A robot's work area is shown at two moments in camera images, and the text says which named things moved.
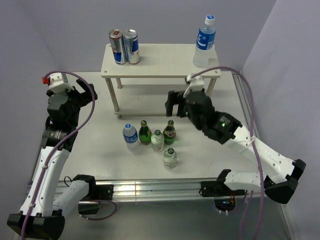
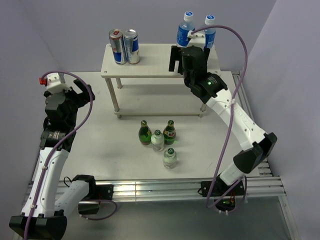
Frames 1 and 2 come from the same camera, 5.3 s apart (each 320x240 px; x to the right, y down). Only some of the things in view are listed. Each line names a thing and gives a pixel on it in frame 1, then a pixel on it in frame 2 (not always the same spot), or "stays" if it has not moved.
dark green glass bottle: [169, 133] stays
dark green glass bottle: [145, 134] stays
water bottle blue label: [130, 133] -> [184, 27]
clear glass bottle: [157, 141] stays
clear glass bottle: [170, 158] stays
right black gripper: [174, 97] -> [175, 55]
